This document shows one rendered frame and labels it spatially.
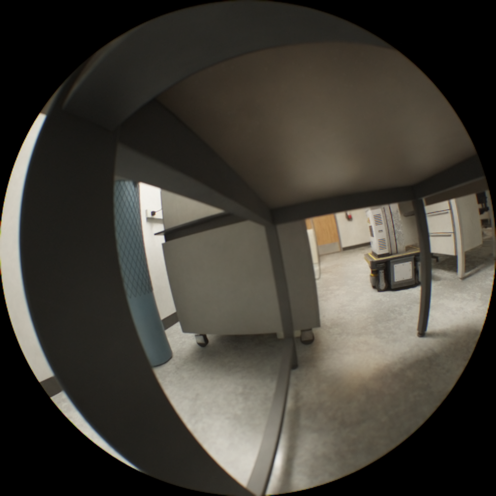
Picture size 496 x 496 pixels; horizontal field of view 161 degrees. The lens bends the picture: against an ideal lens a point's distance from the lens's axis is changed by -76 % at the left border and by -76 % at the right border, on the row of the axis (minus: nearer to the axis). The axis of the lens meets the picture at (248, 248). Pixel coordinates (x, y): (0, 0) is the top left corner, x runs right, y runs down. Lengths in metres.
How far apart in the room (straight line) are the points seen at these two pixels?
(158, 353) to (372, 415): 1.01
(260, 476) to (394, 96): 0.55
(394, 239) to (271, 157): 1.47
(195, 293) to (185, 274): 0.11
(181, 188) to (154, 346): 0.97
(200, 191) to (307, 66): 0.15
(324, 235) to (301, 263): 4.09
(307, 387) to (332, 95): 0.78
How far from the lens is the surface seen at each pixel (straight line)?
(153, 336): 1.05
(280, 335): 1.08
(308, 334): 0.95
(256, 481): 0.39
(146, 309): 1.01
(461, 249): 1.69
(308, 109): 0.20
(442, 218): 1.80
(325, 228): 4.86
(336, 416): 0.66
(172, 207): 1.04
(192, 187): 0.16
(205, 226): 0.89
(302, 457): 0.59
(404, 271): 1.56
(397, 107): 0.25
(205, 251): 0.88
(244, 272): 0.82
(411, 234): 2.73
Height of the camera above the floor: 0.56
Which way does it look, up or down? level
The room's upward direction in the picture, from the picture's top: 11 degrees counter-clockwise
